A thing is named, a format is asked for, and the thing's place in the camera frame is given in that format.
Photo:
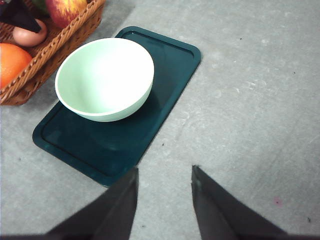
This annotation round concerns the brown egg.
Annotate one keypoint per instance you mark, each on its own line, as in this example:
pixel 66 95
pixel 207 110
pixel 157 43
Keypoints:
pixel 27 38

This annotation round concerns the brown wicker basket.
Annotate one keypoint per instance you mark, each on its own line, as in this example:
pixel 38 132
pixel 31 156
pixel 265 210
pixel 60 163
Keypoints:
pixel 47 58

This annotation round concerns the orange fruit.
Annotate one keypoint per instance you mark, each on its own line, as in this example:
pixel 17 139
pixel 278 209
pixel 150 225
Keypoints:
pixel 13 60

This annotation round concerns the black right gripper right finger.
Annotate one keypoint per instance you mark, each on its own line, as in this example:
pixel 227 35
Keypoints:
pixel 223 216

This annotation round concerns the red yellow apple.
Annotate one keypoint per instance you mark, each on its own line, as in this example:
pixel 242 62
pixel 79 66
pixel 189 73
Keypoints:
pixel 63 12

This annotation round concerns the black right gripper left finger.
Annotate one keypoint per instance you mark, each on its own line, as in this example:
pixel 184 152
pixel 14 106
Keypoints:
pixel 108 216

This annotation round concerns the dark green fruit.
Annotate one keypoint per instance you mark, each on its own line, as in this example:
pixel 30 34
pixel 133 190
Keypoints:
pixel 39 6

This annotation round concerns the dark teal rectangular tray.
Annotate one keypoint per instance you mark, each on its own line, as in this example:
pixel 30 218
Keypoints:
pixel 105 151

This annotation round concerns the light green ceramic bowl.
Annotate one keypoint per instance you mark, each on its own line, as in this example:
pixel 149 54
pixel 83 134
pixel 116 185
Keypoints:
pixel 104 80

